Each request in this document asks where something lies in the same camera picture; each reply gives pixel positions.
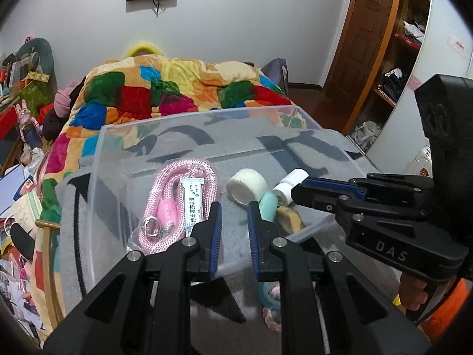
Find orange plastic container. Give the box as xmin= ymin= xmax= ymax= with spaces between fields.
xmin=421 ymin=279 xmax=473 ymax=344

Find small white bottle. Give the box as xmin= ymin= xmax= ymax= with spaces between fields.
xmin=272 ymin=169 xmax=310 ymax=206

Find white appliance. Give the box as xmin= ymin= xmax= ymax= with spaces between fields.
xmin=403 ymin=146 xmax=433 ymax=178

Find yellow plush pillow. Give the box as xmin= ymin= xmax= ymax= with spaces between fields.
xmin=125 ymin=42 xmax=165 ymax=59

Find teal cylinder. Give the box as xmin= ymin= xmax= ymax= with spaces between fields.
xmin=259 ymin=191 xmax=278 ymax=223

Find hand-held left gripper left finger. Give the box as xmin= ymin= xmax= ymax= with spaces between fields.
xmin=42 ymin=201 xmax=222 ymax=355

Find blue bottle with bunny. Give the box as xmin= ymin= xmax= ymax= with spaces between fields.
xmin=18 ymin=100 xmax=43 ymax=149

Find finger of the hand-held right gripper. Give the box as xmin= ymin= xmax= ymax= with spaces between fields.
xmin=301 ymin=173 xmax=433 ymax=198
xmin=291 ymin=184 xmax=429 ymax=222

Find colourful patchwork blanket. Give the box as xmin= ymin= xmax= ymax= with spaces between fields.
xmin=35 ymin=55 xmax=307 ymax=339

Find wooden wardrobe with white door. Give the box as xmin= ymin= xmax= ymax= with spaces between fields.
xmin=342 ymin=0 xmax=473 ymax=172

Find dark purple bag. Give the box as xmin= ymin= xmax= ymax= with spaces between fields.
xmin=260 ymin=58 xmax=289 ymax=95

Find white bandage roll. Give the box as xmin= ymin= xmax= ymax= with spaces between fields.
xmin=226 ymin=168 xmax=268 ymax=205

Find pink braided rope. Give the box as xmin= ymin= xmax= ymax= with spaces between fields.
xmin=262 ymin=306 xmax=283 ymax=335

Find brown wooden door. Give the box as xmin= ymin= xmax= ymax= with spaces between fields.
xmin=326 ymin=0 xmax=397 ymax=95

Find white shoes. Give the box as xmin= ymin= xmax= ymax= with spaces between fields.
xmin=353 ymin=120 xmax=381 ymax=152

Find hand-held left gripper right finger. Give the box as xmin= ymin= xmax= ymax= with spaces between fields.
xmin=247 ymin=201 xmax=431 ymax=355

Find tan sponge block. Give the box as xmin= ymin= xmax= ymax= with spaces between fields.
xmin=276 ymin=207 xmax=305 ymax=235

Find teal tape roll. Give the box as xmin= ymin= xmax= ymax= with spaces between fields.
xmin=259 ymin=281 xmax=281 ymax=308

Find green plush toy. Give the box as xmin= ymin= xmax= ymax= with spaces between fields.
xmin=2 ymin=38 xmax=56 ymax=82

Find pink rope lanyard packet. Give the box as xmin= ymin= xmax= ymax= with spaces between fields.
xmin=127 ymin=159 xmax=222 ymax=256

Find person's right hand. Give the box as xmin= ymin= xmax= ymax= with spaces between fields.
xmin=400 ymin=277 xmax=429 ymax=309

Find gold metal chair frame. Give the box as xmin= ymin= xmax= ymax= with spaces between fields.
xmin=35 ymin=219 xmax=65 ymax=330

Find white ointment tube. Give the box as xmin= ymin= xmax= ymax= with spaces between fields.
xmin=180 ymin=178 xmax=205 ymax=235

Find pink knit hat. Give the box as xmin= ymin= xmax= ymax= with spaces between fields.
xmin=55 ymin=81 xmax=80 ymax=117

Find clear plastic storage box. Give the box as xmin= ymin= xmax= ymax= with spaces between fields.
xmin=87 ymin=105 xmax=365 ymax=285

